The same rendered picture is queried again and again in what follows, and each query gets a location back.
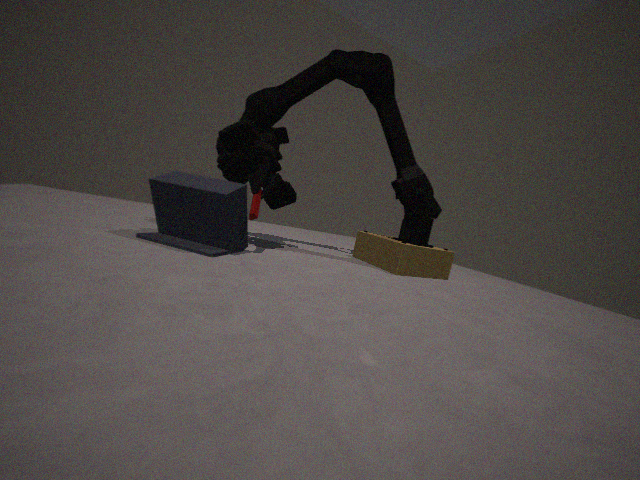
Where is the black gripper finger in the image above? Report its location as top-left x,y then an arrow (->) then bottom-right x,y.
236,150 -> 271,194
261,173 -> 284,199

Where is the dark red peg with white top band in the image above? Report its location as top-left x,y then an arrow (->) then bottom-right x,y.
249,187 -> 263,221

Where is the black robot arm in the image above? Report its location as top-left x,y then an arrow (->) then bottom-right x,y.
216,49 -> 441,248

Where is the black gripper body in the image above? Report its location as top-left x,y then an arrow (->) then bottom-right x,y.
220,119 -> 297,210

